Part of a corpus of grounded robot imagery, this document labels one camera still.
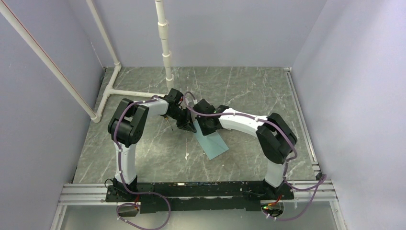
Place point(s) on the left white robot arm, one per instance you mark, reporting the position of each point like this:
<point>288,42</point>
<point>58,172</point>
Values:
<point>127,126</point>

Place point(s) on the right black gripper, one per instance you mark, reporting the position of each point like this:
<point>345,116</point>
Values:
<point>205,131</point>

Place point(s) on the white pvc pipe frame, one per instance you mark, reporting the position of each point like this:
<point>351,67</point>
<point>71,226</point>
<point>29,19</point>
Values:
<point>52,49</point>

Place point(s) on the light blue envelope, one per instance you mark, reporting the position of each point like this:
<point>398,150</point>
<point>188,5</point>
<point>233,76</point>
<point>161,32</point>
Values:
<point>213,145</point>

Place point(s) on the black handled small screwdriver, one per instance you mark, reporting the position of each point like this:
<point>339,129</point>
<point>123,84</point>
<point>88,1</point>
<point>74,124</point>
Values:
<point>169,124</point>

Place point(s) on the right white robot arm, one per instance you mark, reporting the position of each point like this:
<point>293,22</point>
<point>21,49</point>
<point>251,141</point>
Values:
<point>274,135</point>

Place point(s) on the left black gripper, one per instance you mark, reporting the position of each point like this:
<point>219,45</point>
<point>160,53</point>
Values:
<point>186,123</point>

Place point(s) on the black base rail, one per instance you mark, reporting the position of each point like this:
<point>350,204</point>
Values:
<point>195,196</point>

